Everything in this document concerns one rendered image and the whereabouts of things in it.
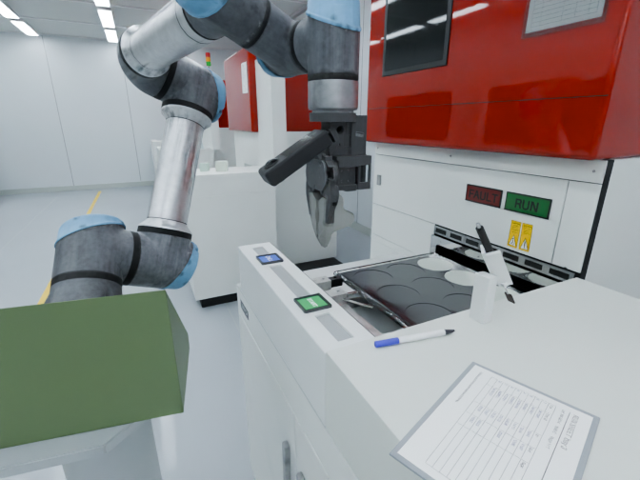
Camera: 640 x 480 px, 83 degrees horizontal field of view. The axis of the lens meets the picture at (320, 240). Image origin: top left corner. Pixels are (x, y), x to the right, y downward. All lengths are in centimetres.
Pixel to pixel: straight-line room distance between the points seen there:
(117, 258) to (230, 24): 48
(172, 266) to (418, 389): 56
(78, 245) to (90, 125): 779
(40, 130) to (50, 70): 107
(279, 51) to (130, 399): 60
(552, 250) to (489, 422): 59
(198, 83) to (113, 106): 762
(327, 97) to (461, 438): 45
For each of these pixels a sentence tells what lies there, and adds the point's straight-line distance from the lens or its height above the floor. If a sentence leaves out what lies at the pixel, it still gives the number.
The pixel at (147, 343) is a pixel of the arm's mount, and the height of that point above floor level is 97.
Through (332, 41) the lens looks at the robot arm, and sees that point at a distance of 55.
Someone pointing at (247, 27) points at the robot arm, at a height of 142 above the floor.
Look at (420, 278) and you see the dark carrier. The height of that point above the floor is 90.
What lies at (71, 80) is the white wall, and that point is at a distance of 861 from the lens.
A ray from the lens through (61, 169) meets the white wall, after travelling 868.
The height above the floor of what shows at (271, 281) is 96.
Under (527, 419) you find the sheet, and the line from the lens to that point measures 52.
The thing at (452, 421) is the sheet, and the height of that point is 97.
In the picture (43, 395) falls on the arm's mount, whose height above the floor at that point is 90.
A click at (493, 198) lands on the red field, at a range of 107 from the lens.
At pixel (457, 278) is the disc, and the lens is 102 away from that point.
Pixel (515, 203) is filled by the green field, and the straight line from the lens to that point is 104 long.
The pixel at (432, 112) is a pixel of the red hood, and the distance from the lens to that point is 116.
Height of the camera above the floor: 129
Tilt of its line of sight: 18 degrees down
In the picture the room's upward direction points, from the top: straight up
